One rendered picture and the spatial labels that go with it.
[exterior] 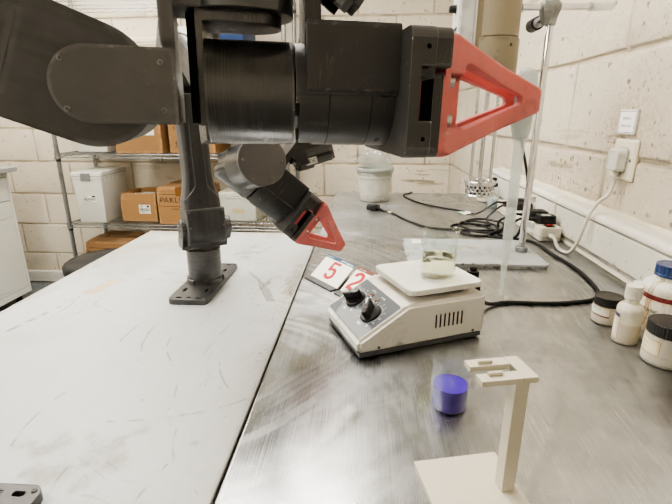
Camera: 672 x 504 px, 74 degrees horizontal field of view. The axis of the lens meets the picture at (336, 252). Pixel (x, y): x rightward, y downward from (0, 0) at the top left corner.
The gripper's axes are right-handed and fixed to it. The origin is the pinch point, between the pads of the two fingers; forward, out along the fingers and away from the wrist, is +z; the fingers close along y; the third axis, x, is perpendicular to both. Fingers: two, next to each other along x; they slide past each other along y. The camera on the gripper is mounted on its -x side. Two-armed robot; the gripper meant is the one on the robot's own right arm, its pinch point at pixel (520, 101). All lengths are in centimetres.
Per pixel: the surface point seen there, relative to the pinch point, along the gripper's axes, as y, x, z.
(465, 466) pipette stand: 2.7, 31.5, 0.9
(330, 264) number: 55, 29, -4
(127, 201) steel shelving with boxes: 267, 55, -103
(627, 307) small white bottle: 22.0, 25.9, 33.0
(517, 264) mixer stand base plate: 55, 30, 36
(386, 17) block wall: 266, -58, 59
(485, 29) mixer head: 62, -16, 27
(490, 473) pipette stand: 1.6, 31.4, 2.7
